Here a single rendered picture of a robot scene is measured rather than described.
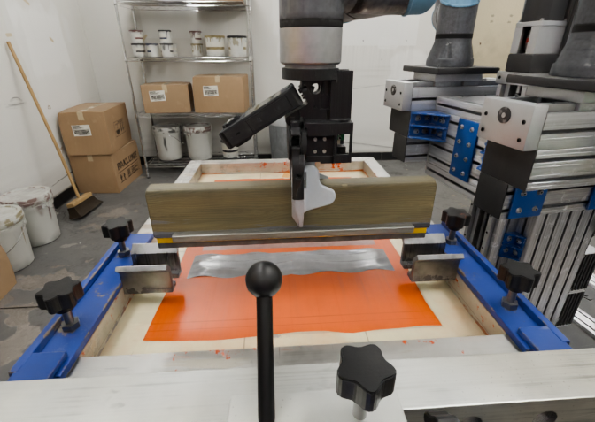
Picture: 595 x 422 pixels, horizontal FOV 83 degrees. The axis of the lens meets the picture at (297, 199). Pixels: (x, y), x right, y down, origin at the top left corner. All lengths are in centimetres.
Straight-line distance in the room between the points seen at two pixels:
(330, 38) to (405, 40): 397
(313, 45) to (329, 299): 36
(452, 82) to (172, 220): 105
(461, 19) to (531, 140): 59
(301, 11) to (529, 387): 42
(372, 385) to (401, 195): 32
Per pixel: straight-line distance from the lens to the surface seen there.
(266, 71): 412
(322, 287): 57
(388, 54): 432
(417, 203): 52
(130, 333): 55
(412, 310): 56
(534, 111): 80
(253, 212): 48
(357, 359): 25
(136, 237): 68
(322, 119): 44
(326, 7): 42
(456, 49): 129
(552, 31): 119
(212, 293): 58
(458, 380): 37
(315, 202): 46
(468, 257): 62
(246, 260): 63
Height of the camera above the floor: 131
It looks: 24 degrees down
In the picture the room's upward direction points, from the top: straight up
